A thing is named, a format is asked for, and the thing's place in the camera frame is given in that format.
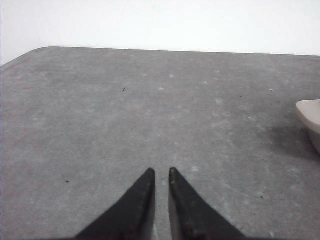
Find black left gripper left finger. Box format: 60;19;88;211
74;168;156;240

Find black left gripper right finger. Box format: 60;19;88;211
168;167;246;240

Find stainless steel steamer pot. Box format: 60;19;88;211
295;99;320;153

